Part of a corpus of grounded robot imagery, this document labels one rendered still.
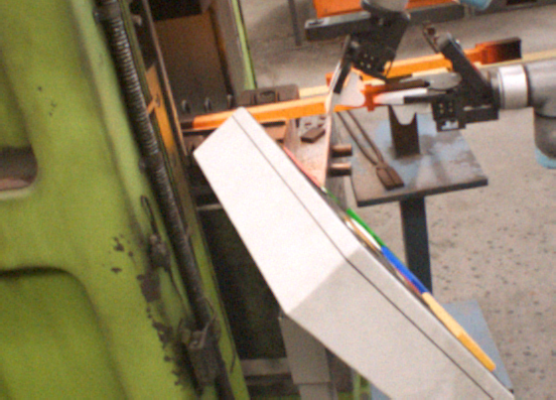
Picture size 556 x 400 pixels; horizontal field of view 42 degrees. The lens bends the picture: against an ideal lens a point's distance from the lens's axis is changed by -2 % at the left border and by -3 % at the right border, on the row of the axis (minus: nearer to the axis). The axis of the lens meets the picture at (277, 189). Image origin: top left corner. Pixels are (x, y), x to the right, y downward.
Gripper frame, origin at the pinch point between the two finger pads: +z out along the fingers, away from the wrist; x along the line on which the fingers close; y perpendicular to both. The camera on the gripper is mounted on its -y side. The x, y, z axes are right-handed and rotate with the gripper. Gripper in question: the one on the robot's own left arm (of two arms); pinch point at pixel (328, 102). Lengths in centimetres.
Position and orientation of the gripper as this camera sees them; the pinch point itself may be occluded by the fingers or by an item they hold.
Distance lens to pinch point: 131.6
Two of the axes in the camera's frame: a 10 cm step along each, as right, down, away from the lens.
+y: 9.4, 3.3, 0.7
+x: 1.1, -5.1, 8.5
